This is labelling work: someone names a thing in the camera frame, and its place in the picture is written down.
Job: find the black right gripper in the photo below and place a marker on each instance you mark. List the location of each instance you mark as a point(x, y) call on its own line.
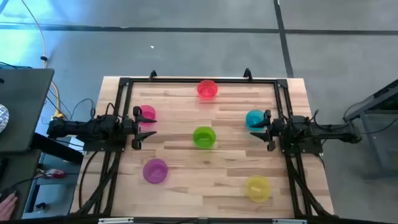
point(277, 130)

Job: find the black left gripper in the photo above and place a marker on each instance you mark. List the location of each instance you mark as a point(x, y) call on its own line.
point(127, 127)

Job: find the blue translucent plastic bowl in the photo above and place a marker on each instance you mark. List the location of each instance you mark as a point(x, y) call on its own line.
point(254, 117)

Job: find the pink translucent plastic bowl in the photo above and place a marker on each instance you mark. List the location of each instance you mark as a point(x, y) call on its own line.
point(149, 111)

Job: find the purple translucent plastic bowl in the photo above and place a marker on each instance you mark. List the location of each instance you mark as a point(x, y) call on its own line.
point(155, 171)

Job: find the yellow translucent plastic bowl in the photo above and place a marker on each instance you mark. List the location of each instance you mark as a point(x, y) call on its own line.
point(257, 188)

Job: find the red translucent plastic bowl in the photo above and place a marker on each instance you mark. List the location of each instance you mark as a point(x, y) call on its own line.
point(207, 89)

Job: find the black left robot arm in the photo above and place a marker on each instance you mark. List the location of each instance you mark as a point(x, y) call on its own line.
point(77, 129)

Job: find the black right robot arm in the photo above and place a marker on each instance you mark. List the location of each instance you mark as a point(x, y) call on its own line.
point(326, 130)

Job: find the black table clamp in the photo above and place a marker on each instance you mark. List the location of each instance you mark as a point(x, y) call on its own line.
point(152, 74)
point(247, 74)

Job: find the green translucent plastic bowl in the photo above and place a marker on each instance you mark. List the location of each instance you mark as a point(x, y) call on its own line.
point(204, 137)

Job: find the yellow power plug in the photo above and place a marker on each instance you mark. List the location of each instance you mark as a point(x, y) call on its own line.
point(58, 116)

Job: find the black desk leg bar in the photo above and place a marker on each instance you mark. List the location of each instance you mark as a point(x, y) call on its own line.
point(59, 149)

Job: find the grey metal cart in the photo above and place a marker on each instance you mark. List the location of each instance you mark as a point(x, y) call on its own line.
point(373, 105)

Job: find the dark grey desk top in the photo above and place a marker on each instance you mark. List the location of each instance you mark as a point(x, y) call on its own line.
point(25, 105)

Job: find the black side desk surface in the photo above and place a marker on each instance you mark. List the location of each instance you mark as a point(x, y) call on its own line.
point(18, 168)

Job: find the silver patterned ball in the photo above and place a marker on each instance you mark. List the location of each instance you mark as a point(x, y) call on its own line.
point(3, 118)

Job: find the person's hand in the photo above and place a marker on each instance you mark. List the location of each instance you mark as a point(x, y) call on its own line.
point(7, 207)

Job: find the black aluminium table frame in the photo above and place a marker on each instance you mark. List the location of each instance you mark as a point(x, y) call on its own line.
point(202, 80)

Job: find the silver mounting bracket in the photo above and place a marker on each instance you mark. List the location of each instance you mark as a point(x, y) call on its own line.
point(115, 220)
point(289, 221)

